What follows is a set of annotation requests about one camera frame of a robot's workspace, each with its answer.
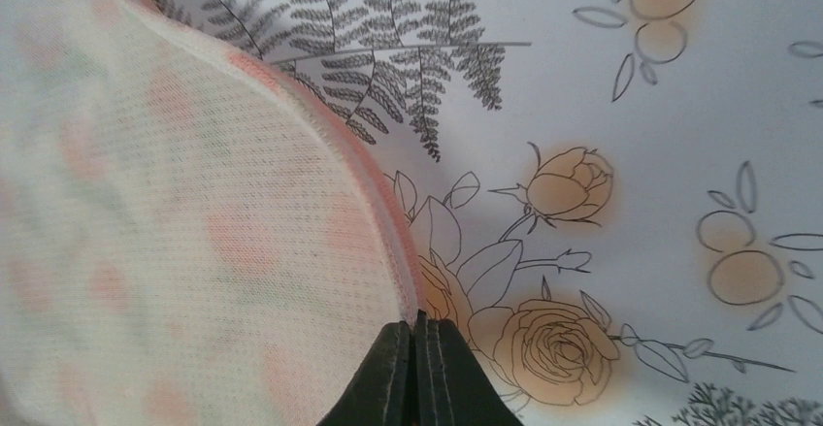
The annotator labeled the pink mesh laundry bag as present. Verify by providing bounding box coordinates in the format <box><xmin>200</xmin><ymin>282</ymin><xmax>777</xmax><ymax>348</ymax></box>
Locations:
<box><xmin>1</xmin><ymin>0</ymin><xmax>421</xmax><ymax>425</ymax></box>

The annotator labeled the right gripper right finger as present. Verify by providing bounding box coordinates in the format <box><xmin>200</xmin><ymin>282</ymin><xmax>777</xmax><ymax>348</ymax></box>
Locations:
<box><xmin>411</xmin><ymin>311</ymin><xmax>522</xmax><ymax>426</ymax></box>

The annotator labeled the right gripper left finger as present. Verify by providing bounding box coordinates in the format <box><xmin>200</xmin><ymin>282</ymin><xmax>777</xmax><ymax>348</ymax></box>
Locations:
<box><xmin>318</xmin><ymin>321</ymin><xmax>412</xmax><ymax>426</ymax></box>

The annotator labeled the floral table mat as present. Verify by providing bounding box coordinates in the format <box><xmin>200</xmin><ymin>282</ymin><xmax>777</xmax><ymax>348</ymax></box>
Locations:
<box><xmin>150</xmin><ymin>0</ymin><xmax>822</xmax><ymax>425</ymax></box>

